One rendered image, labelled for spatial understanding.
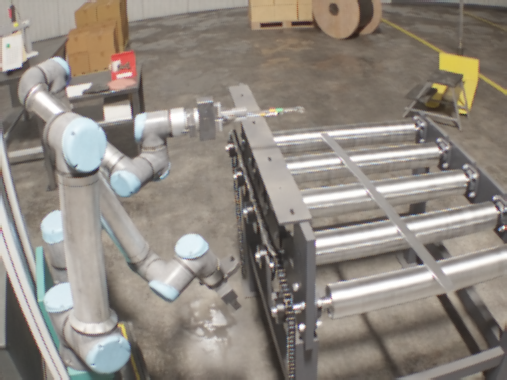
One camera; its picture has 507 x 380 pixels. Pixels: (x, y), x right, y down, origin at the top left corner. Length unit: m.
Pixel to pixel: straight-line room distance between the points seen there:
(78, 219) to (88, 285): 0.19
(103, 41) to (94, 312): 6.18
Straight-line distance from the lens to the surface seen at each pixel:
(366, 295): 1.67
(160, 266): 1.66
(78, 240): 1.36
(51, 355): 1.95
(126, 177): 1.66
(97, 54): 7.47
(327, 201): 2.14
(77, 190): 1.30
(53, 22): 12.28
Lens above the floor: 1.96
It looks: 28 degrees down
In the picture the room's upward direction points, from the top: 3 degrees counter-clockwise
